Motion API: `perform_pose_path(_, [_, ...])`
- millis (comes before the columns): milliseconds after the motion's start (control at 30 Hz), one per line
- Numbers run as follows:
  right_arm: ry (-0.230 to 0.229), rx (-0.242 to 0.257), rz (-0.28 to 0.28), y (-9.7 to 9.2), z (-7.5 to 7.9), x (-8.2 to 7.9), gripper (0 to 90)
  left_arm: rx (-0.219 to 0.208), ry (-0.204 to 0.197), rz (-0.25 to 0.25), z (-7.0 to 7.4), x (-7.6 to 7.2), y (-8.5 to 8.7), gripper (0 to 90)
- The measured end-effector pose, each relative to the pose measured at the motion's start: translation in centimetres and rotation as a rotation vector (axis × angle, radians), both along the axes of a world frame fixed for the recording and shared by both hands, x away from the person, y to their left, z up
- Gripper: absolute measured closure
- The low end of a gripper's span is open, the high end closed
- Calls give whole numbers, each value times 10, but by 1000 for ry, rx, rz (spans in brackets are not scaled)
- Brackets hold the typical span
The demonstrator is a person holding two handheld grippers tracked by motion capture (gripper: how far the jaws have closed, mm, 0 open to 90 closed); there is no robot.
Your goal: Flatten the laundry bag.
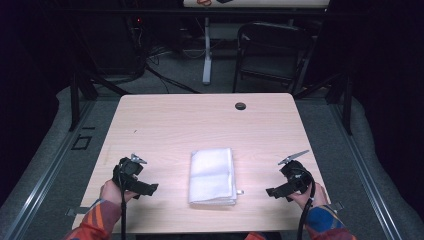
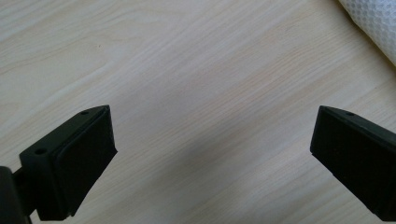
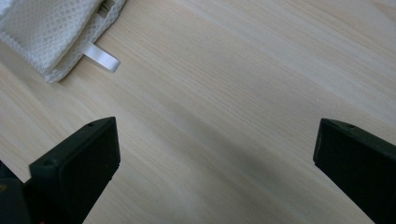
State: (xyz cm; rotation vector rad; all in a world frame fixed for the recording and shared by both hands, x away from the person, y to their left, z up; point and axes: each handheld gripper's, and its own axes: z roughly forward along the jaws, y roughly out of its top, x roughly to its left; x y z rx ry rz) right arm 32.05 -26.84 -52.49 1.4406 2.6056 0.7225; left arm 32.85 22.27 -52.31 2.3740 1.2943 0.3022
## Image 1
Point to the black metal stand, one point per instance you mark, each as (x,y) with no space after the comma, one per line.
(347,103)
(74,100)

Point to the white cloth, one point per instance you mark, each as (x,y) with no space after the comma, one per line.
(211,176)

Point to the white table leg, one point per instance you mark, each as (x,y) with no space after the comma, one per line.
(207,60)

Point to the person's left hand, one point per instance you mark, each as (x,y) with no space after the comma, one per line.
(111,191)

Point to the orange object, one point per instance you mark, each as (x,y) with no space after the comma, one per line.
(204,2)

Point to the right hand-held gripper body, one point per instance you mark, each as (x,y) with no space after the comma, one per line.
(298,178)

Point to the black folding chair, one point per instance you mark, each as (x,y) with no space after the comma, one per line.
(273,50)

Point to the metal table bracket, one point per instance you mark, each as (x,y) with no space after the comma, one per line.
(335,206)
(78,211)

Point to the black table grommet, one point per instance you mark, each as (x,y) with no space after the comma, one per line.
(240,106)

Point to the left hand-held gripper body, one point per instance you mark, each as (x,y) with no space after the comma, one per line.
(128,171)

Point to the black equipment cabinet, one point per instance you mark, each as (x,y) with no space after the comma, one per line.
(110,43)

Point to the person's right hand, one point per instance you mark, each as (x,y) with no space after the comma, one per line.
(318,198)

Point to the aluminium floor rail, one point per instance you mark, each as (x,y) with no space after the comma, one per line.
(365,166)
(50,166)

